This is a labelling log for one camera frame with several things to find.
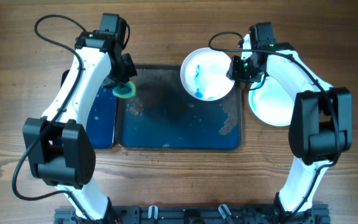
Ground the green yellow sponge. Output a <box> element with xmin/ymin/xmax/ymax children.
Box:
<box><xmin>112</xmin><ymin>81</ymin><xmax>136</xmax><ymax>99</ymax></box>

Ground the white plate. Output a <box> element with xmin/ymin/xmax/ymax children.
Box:
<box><xmin>180</xmin><ymin>47</ymin><xmax>234</xmax><ymax>101</ymax></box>
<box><xmin>248</xmin><ymin>77</ymin><xmax>294</xmax><ymax>126</ymax></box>

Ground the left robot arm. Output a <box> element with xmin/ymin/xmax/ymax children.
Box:
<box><xmin>21</xmin><ymin>13</ymin><xmax>137</xmax><ymax>223</ymax></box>

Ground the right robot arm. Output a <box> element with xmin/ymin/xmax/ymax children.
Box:
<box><xmin>227</xmin><ymin>22</ymin><xmax>352</xmax><ymax>223</ymax></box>

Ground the dark blue water tray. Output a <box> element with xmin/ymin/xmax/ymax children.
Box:
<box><xmin>60</xmin><ymin>69</ymin><xmax>120</xmax><ymax>150</ymax></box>

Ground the dark grey serving tray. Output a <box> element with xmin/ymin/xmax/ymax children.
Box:
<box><xmin>115</xmin><ymin>64</ymin><xmax>242</xmax><ymax>151</ymax></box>

